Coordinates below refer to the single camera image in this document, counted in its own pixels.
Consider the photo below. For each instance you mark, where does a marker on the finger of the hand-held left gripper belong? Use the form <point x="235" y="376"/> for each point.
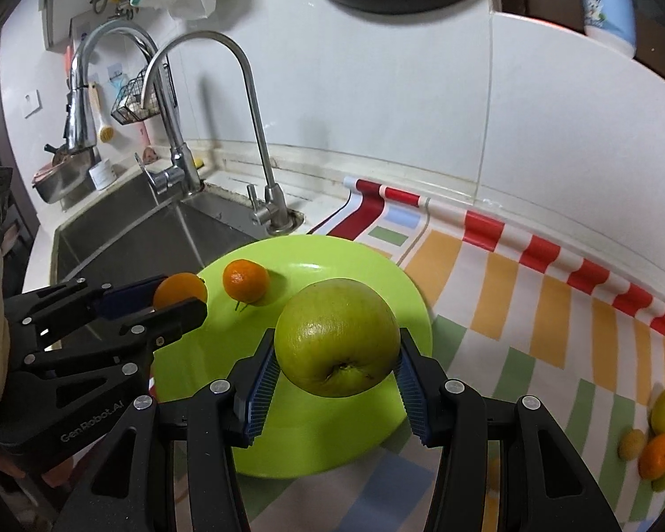
<point x="169" y="321"/>
<point x="124" y="295"/>

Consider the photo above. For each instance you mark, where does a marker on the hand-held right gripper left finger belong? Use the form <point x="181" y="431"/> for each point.
<point x="259" y="396"/>

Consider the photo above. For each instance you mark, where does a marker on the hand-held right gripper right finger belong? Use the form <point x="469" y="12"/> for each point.
<point x="413" y="402"/>

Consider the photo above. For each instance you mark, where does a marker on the green apple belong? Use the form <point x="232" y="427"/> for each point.
<point x="332" y="332"/>

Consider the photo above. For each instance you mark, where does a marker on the lime green plate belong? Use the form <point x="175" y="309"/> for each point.
<point x="321" y="255"/>

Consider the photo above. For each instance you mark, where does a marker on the stainless steel sink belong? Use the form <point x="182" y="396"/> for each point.
<point x="116" y="233"/>

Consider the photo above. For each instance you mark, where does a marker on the mandarin orange with stem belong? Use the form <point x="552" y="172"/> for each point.
<point x="246" y="282"/>

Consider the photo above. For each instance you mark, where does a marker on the metal pot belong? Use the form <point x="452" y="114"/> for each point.
<point x="61" y="183"/>

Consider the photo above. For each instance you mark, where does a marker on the chrome pull-down kitchen faucet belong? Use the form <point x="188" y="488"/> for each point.
<point x="180" y="160"/>

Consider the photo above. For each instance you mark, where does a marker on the striped colourful table mat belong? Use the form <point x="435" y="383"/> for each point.
<point x="532" y="316"/>

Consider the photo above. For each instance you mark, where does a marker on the dish brush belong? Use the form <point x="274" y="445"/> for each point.
<point x="106" y="134"/>

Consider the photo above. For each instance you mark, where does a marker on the slim gooseneck steel faucet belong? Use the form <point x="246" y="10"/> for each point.
<point x="257" y="122"/>

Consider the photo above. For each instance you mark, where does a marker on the small yellow fruit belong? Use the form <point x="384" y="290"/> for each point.
<point x="632" y="443"/>

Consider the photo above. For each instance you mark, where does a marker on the blue and white bottle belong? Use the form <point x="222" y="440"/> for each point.
<point x="609" y="5"/>

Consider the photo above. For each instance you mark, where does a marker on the white wall socket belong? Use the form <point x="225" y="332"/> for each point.
<point x="32" y="104"/>

